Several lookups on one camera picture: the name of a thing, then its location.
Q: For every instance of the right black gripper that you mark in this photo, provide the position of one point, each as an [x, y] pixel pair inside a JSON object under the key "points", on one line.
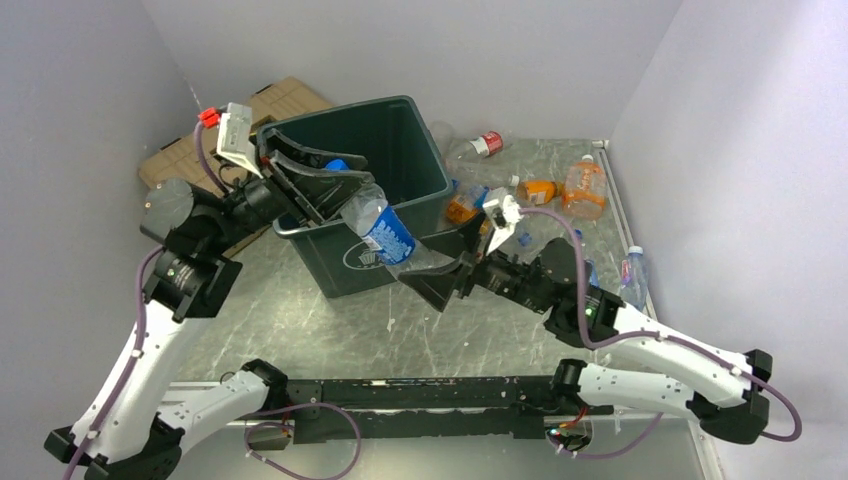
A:
{"points": [[469, 248]]}

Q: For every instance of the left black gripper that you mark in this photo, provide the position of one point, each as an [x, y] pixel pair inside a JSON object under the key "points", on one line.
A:
{"points": [[313, 195]]}

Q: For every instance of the blue label water bottle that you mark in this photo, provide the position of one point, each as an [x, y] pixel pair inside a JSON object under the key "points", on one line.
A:
{"points": [[370, 216]]}

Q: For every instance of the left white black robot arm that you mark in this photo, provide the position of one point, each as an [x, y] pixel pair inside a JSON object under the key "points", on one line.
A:
{"points": [[180, 287]]}

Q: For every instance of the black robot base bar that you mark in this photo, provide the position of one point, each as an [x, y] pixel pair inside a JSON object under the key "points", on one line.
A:
{"points": [[522, 407]]}

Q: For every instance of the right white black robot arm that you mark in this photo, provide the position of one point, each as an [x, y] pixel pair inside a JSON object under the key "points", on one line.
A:
{"points": [[726, 393]]}

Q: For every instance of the dark green plastic bin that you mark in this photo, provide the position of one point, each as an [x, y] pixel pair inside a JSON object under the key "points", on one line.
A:
{"points": [[391, 134]]}

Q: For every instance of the amber orange tea bottle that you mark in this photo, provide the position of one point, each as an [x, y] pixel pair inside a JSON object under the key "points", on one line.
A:
{"points": [[463, 207]]}

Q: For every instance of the clear bottle red label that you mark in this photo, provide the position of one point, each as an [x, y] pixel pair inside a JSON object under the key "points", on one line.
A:
{"points": [[476, 149]]}

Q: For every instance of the orange juice bottle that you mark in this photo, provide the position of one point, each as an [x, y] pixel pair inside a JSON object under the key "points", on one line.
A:
{"points": [[539, 192]]}

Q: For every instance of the large orange label bottle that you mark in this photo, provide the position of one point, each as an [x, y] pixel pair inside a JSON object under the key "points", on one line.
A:
{"points": [[585, 187]]}

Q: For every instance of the tan plastic toolbox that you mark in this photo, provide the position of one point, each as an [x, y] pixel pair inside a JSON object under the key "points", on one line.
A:
{"points": [[275, 102]]}

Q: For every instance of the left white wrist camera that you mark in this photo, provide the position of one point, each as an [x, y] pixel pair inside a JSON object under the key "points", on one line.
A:
{"points": [[233, 141]]}

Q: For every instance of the clear bottle by wall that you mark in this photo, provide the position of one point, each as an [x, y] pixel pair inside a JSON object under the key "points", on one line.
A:
{"points": [[634, 286]]}

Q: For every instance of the aluminium frame rail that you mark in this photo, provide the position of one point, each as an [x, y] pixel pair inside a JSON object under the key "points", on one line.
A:
{"points": [[616, 208]]}

